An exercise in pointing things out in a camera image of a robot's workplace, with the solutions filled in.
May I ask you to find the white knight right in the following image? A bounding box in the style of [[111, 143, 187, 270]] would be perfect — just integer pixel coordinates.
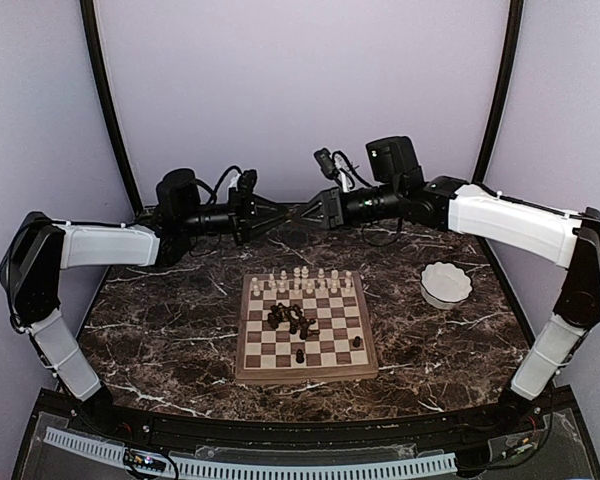
[[330, 270, 340, 294]]

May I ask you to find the white slotted cable duct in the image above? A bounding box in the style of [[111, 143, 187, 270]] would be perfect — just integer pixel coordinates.
[[43, 427, 457, 479]]

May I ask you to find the white bishop left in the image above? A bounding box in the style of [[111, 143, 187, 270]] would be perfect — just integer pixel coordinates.
[[279, 270, 287, 291]]

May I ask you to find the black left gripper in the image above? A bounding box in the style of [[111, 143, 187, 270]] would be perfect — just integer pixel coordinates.
[[180, 187, 288, 246]]

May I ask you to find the white knight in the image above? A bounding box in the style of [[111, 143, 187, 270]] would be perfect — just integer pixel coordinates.
[[268, 273, 277, 290], [330, 270, 340, 294]]

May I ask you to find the white scalloped bowl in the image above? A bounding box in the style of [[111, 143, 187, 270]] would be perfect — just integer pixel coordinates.
[[420, 262, 473, 310]]

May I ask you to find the white knight left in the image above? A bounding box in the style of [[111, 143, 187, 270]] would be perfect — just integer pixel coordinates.
[[268, 273, 277, 290]]

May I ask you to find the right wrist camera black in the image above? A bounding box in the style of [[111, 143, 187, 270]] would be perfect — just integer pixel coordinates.
[[313, 148, 338, 180]]

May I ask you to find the wooden chess board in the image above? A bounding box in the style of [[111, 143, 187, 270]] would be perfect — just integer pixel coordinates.
[[235, 268, 379, 385]]

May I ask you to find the pile of dark chess pieces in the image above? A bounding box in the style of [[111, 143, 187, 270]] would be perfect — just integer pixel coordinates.
[[267, 303, 320, 340]]

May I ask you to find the black front rail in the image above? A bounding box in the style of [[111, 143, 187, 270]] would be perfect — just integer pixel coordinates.
[[144, 414, 468, 448]]

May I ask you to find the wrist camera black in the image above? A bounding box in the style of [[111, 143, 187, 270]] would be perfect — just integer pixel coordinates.
[[237, 169, 258, 198], [313, 148, 338, 180]]

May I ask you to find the white bishop right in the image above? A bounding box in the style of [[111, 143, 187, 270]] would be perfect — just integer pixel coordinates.
[[317, 268, 326, 291]]

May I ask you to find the white king piece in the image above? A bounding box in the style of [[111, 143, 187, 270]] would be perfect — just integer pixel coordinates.
[[293, 267, 302, 290]]

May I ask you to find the white bishop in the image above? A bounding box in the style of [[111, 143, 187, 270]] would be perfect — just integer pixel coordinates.
[[317, 268, 326, 291], [279, 270, 287, 291]]

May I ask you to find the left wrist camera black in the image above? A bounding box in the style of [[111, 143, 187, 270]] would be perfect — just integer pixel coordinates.
[[237, 169, 258, 198]]

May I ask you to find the black corner post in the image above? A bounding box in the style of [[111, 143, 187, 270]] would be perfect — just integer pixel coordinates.
[[470, 0, 525, 185], [79, 0, 143, 215]]

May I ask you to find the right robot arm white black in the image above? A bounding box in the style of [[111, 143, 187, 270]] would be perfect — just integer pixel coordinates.
[[293, 174, 600, 434]]

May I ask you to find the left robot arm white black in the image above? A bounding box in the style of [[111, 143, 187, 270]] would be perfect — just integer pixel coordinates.
[[0, 168, 288, 436]]

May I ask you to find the right black corner post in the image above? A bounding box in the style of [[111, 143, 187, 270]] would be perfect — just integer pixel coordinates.
[[470, 0, 525, 185]]

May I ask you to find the left black corner post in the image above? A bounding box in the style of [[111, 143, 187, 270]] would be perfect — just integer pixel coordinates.
[[79, 0, 143, 215]]

